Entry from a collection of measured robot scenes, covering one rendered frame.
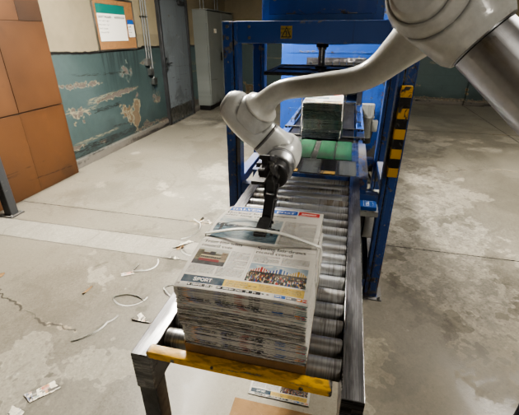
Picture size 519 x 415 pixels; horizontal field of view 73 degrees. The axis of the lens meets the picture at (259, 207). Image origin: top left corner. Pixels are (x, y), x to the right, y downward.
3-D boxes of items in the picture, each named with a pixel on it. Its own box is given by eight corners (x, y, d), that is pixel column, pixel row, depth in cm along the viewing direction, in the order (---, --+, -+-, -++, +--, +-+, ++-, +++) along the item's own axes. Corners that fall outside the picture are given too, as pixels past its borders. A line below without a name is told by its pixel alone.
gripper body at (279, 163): (290, 156, 96) (283, 171, 88) (289, 184, 100) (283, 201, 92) (263, 155, 97) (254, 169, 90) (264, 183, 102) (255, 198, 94)
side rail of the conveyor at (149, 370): (155, 390, 90) (148, 356, 84) (136, 385, 91) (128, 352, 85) (268, 188, 206) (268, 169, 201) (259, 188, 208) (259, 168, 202)
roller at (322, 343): (347, 336, 89) (345, 347, 93) (176, 305, 99) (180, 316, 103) (346, 354, 86) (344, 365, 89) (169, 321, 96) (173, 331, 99)
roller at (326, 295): (348, 291, 104) (348, 291, 109) (199, 268, 114) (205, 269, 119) (347, 309, 103) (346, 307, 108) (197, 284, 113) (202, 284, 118)
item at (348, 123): (363, 155, 256) (365, 142, 252) (276, 149, 270) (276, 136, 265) (360, 114, 390) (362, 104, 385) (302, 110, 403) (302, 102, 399)
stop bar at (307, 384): (330, 399, 74) (331, 393, 74) (145, 359, 84) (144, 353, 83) (331, 385, 77) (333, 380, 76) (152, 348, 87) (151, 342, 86)
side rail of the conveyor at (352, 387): (360, 439, 79) (367, 403, 74) (335, 433, 80) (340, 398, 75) (357, 197, 196) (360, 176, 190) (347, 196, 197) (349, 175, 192)
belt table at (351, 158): (366, 194, 194) (368, 177, 189) (251, 184, 208) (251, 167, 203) (363, 156, 255) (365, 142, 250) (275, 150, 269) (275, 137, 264)
